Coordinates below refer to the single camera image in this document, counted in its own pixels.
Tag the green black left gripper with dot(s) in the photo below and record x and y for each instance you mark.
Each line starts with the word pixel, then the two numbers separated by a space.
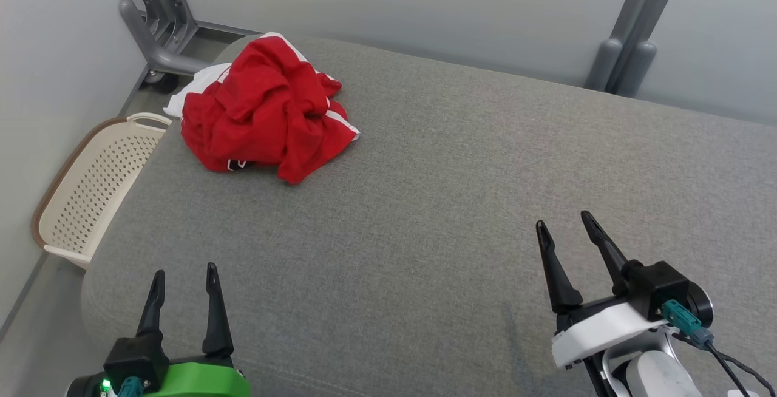
pixel 200 382

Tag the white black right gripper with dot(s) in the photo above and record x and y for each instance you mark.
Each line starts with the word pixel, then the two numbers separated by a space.
pixel 601 330

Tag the red jersey with lettering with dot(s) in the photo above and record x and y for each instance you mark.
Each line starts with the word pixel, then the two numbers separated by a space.
pixel 194 90

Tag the red shorts white stripe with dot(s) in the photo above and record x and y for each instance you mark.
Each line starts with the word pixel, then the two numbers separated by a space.
pixel 267 99

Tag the cream perforated laundry basket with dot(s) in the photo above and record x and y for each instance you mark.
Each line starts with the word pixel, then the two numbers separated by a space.
pixel 97 184

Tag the grey metal stand with caster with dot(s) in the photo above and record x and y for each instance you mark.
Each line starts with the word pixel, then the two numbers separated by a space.
pixel 142 39

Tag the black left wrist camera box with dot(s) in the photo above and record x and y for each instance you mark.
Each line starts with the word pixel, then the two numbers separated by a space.
pixel 136 357

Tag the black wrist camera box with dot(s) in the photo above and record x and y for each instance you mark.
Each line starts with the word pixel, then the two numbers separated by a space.
pixel 136 357
pixel 658 285

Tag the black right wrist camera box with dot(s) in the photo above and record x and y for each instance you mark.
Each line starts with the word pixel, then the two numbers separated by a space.
pixel 658 285

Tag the grey metal double post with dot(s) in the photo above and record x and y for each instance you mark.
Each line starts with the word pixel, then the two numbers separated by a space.
pixel 607 63

